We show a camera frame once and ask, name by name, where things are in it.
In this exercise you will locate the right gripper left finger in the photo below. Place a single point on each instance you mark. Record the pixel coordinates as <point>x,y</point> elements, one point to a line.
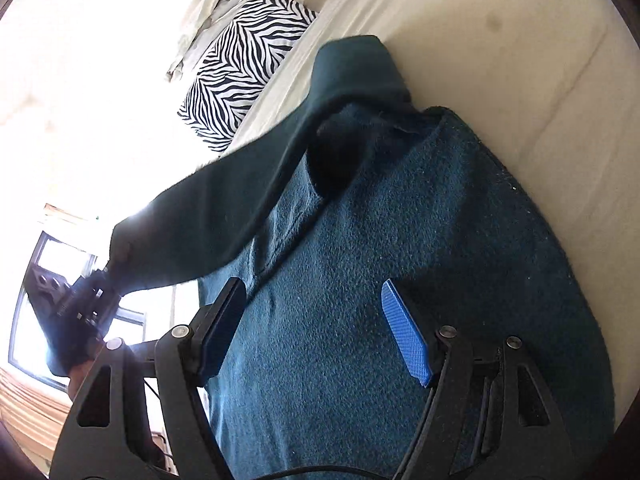
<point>213,330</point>

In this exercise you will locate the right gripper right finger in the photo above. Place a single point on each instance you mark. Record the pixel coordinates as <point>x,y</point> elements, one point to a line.
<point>414,335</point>

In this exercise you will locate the dark teal knit sweater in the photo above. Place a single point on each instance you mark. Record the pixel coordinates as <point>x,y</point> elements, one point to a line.
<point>355,188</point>

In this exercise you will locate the person's left hand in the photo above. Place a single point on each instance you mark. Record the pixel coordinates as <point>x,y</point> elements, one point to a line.
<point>77,377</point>

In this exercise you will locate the zebra print pillow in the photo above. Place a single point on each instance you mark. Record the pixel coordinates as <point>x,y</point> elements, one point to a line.
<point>238,65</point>

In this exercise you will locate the crumpled white cloth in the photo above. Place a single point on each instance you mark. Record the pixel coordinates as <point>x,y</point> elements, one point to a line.
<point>215,15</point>

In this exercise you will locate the window with dark frame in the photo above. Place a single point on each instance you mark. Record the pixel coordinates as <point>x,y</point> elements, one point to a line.
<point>52,270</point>

